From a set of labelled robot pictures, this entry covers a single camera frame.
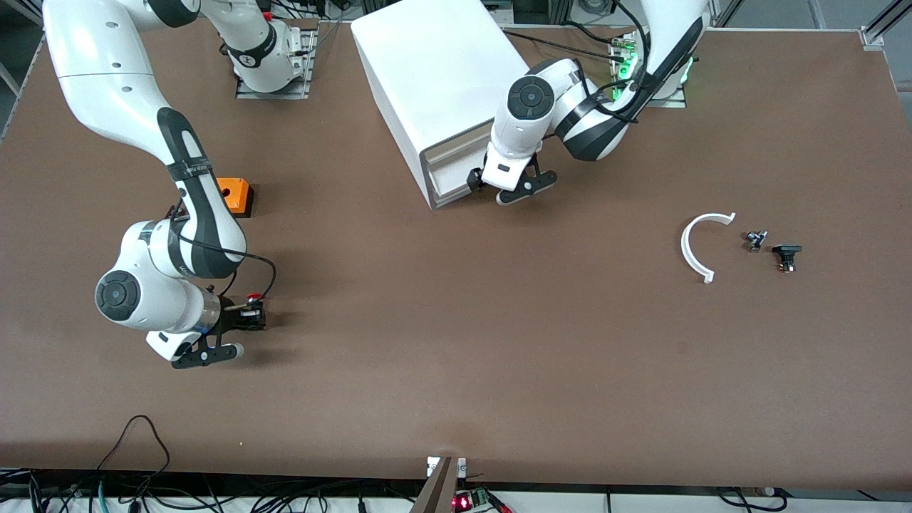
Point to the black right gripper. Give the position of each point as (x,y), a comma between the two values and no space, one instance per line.
(231,318)

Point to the red push button black body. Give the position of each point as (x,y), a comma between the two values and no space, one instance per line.
(254,296)

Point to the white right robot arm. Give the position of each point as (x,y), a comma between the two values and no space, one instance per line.
(107,64)

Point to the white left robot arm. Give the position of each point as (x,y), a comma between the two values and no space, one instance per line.
(527,107)

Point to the black flat-head button component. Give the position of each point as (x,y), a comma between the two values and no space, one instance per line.
(786,251)

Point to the orange box with hole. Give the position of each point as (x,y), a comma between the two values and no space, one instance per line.
(239,194)

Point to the white curved plastic arc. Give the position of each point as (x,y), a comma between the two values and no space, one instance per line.
(686,249)

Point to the small black silver component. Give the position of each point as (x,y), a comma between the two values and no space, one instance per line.
(756,241)

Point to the circuit board with red LED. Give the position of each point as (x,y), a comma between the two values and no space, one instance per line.
(470,501)

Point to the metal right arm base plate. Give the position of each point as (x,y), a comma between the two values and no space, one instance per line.
(310,64)

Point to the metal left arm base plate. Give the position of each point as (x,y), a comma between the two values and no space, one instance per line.
(673,103)

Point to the grey metal post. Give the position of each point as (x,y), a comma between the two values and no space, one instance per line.
(438,491)

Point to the aluminium frame profile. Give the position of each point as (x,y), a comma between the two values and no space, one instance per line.
(21,14)
(883,25)

